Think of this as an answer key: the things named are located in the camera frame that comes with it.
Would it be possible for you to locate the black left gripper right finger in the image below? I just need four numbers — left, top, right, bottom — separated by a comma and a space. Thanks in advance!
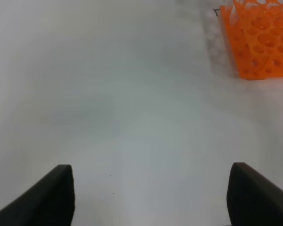
227, 162, 283, 226

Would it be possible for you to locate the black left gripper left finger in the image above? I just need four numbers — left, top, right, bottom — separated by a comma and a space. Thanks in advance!
0, 164, 75, 226

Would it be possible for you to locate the orange test tube rack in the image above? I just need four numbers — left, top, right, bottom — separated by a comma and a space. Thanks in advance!
219, 0, 283, 80

